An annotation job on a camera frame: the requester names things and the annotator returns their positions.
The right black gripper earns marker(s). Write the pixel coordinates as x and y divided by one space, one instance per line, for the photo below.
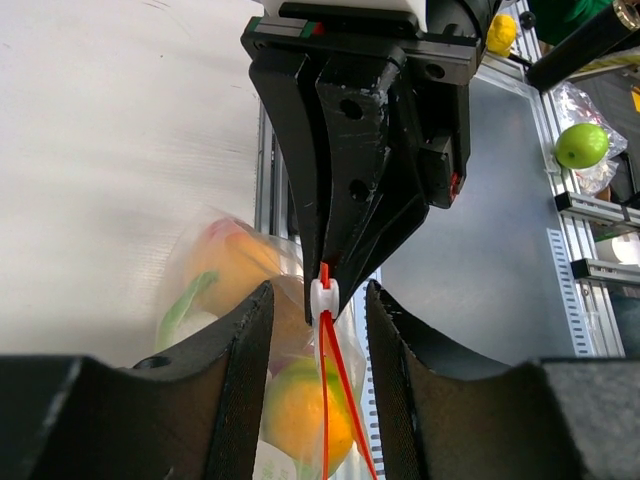
349 130

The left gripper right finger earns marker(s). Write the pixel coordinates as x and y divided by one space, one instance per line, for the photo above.
448 412

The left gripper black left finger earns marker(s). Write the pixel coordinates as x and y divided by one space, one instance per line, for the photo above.
191 411

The green yellow mango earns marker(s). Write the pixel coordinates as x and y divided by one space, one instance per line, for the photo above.
304 421

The clear zip top bag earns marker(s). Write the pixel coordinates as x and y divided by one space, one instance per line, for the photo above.
291 338

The orange fruit with leaf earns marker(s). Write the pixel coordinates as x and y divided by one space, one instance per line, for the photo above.
229 260

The background clear plastic bag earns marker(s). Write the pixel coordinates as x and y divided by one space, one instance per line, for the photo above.
574 106

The yellow toy fruit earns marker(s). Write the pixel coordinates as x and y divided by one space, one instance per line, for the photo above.
501 35

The green apple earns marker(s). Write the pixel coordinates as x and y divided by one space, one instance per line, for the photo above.
581 146

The black cylindrical tube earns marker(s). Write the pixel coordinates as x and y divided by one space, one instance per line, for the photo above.
579 32

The white slotted cable duct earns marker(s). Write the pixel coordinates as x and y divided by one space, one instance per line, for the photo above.
579 334

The aluminium mounting rail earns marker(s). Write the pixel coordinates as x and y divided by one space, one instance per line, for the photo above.
273 206

